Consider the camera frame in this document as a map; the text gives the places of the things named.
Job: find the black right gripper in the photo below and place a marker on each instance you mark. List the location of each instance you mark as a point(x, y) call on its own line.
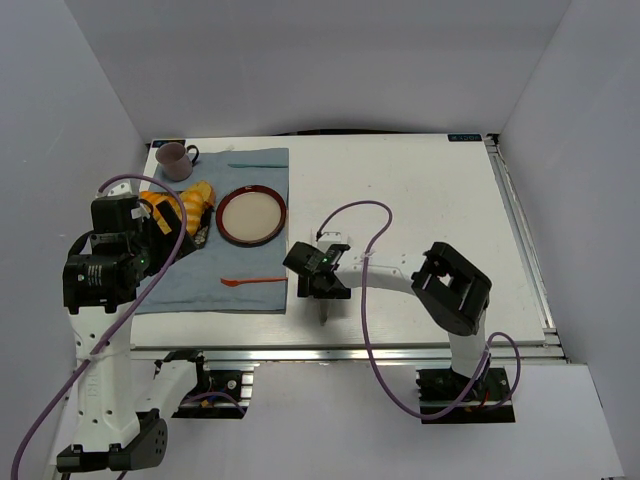
point(323, 290)

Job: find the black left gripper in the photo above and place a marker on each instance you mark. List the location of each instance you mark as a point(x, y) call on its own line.
point(167, 232)

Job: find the metal tongs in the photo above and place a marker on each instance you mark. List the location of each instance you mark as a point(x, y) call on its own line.
point(323, 244)

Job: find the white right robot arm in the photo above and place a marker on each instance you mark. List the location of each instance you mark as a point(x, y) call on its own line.
point(453, 291)

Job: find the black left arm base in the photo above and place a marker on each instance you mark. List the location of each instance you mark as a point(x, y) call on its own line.
point(217, 393)

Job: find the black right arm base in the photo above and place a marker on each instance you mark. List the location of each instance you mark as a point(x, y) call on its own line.
point(485, 403)

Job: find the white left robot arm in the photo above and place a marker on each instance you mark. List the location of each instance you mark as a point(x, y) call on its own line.
point(109, 271)

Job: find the round orange bread roll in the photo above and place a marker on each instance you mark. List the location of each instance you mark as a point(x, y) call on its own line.
point(154, 199)

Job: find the orange striped bread roll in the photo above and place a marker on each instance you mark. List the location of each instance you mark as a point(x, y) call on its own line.
point(194, 204)

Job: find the black patterned square tray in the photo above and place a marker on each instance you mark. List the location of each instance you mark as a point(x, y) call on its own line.
point(200, 237)

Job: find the blue cloth placemat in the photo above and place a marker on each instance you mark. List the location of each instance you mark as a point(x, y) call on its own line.
point(239, 266)

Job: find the purple mug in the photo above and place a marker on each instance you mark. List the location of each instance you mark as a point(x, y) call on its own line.
point(177, 160)

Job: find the red rimmed round plate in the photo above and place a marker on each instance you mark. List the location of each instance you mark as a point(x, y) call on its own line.
point(251, 216)

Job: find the aluminium table frame rail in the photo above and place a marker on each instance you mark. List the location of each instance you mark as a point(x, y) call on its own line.
point(326, 354)

